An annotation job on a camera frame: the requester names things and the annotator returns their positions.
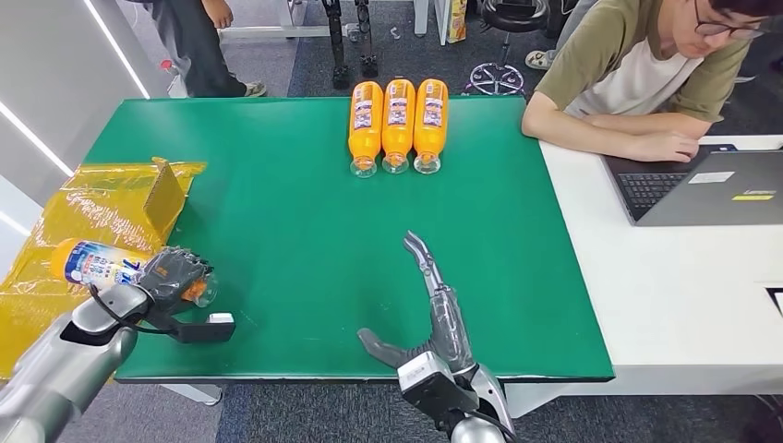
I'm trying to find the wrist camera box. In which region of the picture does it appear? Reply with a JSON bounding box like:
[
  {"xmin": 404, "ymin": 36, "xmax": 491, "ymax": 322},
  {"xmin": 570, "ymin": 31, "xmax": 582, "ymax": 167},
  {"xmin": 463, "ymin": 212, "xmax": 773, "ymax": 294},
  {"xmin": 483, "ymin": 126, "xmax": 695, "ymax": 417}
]
[
  {"xmin": 396, "ymin": 351, "xmax": 481, "ymax": 430},
  {"xmin": 146, "ymin": 308, "xmax": 236, "ymax": 345}
]

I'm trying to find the green table mat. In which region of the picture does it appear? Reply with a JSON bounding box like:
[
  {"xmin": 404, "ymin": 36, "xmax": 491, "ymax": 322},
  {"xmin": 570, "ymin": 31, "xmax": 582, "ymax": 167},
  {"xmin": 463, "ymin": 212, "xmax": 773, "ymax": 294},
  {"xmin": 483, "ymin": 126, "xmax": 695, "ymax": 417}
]
[{"xmin": 84, "ymin": 95, "xmax": 615, "ymax": 384}]

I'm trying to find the brown cardboard piece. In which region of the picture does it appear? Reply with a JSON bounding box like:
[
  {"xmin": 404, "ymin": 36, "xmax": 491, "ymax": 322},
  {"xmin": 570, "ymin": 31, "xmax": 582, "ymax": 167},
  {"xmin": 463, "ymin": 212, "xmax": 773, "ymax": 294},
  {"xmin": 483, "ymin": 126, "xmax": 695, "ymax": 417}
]
[{"xmin": 142, "ymin": 157, "xmax": 187, "ymax": 244}]

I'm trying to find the white desk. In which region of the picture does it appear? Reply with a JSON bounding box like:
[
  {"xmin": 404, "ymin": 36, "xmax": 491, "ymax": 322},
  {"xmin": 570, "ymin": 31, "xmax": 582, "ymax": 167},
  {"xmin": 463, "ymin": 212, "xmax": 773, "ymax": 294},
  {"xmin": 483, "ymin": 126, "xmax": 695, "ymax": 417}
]
[{"xmin": 504, "ymin": 134, "xmax": 783, "ymax": 421}]

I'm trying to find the white table frame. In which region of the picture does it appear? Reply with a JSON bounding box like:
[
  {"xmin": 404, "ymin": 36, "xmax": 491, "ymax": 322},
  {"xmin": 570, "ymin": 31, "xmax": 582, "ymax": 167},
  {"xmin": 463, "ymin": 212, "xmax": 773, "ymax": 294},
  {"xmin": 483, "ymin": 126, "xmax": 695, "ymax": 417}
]
[{"xmin": 217, "ymin": 0, "xmax": 451, "ymax": 47}]

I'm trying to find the standing person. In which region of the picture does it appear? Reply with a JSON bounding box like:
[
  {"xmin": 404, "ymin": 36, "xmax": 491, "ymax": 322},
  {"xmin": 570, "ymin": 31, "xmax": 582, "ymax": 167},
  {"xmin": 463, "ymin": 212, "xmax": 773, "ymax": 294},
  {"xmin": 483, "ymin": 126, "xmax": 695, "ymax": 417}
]
[{"xmin": 141, "ymin": 0, "xmax": 268, "ymax": 99}]

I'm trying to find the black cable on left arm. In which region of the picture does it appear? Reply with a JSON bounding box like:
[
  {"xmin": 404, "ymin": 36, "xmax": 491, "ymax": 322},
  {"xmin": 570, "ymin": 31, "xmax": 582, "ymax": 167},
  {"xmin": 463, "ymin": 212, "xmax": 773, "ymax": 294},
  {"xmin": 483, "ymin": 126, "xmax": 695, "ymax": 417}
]
[{"xmin": 88, "ymin": 283, "xmax": 180, "ymax": 336}]

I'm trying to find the yellow cardboard box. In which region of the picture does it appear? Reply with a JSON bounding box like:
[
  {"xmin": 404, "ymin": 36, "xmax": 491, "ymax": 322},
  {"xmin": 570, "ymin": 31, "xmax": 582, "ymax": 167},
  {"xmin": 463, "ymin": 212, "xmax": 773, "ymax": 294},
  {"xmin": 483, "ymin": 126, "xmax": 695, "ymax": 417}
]
[{"xmin": 445, "ymin": 0, "xmax": 468, "ymax": 44}]

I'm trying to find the yellow plastic bag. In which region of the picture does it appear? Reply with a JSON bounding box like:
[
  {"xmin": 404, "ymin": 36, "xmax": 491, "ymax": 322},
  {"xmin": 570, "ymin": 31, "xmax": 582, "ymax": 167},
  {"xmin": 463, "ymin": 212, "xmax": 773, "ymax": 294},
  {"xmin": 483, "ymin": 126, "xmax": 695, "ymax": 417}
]
[{"xmin": 0, "ymin": 160, "xmax": 208, "ymax": 380}]

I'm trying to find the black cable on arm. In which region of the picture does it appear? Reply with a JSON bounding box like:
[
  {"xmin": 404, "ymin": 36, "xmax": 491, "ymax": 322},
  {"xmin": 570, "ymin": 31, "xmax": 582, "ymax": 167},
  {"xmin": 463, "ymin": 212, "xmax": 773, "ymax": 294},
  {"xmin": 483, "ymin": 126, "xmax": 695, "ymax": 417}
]
[
  {"xmin": 88, "ymin": 283, "xmax": 180, "ymax": 336},
  {"xmin": 464, "ymin": 408, "xmax": 520, "ymax": 443}
]

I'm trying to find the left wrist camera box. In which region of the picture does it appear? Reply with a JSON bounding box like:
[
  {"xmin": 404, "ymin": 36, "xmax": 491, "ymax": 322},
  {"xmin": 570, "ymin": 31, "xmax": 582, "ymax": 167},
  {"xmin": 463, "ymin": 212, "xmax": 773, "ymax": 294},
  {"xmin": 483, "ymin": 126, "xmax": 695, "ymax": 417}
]
[{"xmin": 146, "ymin": 308, "xmax": 236, "ymax": 345}]

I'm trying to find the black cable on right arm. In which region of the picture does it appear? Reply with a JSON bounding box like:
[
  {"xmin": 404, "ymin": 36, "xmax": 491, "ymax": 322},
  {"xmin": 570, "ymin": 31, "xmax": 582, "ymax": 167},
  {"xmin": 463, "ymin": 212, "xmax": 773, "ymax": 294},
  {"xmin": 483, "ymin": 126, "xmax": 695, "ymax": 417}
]
[{"xmin": 464, "ymin": 408, "xmax": 520, "ymax": 443}]

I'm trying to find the black stool with chrome base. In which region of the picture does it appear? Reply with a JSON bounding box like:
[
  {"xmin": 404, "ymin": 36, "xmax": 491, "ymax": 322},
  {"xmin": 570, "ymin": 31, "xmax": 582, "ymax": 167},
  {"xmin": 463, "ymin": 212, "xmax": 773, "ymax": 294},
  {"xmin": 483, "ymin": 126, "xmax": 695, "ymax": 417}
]
[{"xmin": 467, "ymin": 0, "xmax": 552, "ymax": 97}]

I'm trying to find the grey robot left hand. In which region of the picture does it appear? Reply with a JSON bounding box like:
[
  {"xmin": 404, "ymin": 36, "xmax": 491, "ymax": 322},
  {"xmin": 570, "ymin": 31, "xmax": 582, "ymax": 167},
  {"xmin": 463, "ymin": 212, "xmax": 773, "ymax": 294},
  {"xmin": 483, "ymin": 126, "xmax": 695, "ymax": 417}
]
[{"xmin": 137, "ymin": 245, "xmax": 214, "ymax": 317}]

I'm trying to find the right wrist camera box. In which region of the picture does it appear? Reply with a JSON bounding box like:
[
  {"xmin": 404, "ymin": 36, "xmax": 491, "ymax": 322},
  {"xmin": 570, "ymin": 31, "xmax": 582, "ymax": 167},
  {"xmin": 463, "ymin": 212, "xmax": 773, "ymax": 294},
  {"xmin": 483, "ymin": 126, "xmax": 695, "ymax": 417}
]
[{"xmin": 396, "ymin": 351, "xmax": 481, "ymax": 430}]

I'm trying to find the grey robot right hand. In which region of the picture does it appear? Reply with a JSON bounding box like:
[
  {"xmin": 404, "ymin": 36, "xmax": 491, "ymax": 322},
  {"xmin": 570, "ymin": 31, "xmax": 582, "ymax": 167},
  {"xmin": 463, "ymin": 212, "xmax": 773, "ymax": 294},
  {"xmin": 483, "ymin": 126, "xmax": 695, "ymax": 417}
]
[{"xmin": 357, "ymin": 231, "xmax": 478, "ymax": 374}]

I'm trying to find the black robot leg stand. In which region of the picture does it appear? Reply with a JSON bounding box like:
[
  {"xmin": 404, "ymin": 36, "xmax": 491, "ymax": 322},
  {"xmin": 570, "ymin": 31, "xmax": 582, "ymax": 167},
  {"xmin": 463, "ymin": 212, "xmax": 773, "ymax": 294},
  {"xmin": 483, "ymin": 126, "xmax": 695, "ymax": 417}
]
[
  {"xmin": 355, "ymin": 0, "xmax": 379, "ymax": 79},
  {"xmin": 322, "ymin": 0, "xmax": 352, "ymax": 91}
]

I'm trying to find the grey laptop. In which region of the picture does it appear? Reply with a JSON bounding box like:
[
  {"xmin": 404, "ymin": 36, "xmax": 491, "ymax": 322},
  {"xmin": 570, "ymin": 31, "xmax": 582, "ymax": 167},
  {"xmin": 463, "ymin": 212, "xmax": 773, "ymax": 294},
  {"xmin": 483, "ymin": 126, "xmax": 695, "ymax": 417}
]
[{"xmin": 601, "ymin": 148, "xmax": 783, "ymax": 228}]

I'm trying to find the seated person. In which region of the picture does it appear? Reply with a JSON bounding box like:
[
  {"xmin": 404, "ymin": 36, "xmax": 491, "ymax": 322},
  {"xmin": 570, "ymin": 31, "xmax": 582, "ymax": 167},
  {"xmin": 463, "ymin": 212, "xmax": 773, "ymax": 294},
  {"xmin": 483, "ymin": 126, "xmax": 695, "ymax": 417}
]
[{"xmin": 521, "ymin": 0, "xmax": 783, "ymax": 164}]

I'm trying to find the orange bottle with label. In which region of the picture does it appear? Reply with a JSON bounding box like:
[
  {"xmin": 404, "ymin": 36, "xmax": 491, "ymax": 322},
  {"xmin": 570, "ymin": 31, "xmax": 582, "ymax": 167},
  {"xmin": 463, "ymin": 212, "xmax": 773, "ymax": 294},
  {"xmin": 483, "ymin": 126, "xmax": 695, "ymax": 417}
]
[
  {"xmin": 347, "ymin": 80, "xmax": 385, "ymax": 179},
  {"xmin": 50, "ymin": 238, "xmax": 219, "ymax": 308},
  {"xmin": 413, "ymin": 78, "xmax": 450, "ymax": 175},
  {"xmin": 380, "ymin": 78, "xmax": 417, "ymax": 175}
]

